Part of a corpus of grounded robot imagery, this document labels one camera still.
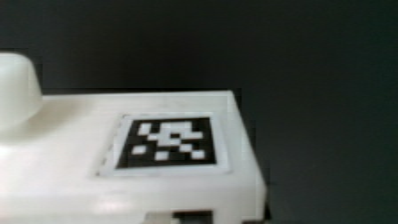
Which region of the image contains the white drawer box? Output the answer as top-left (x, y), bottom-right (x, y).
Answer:
top-left (0, 53), bottom-right (266, 224)

